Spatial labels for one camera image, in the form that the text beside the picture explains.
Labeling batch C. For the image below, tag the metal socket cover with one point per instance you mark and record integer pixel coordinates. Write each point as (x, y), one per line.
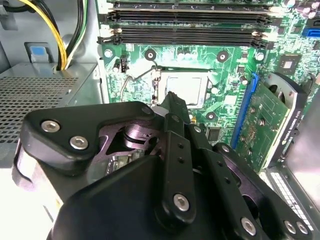
(205, 86)

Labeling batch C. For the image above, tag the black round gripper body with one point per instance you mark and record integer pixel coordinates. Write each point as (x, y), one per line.
(112, 205)

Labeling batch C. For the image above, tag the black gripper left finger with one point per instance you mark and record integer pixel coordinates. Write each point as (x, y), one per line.
(62, 140)

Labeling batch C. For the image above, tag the silver CPU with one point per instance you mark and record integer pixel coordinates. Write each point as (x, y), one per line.
(185, 87)

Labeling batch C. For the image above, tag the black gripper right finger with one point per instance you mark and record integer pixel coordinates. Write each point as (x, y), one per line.
(225, 175)

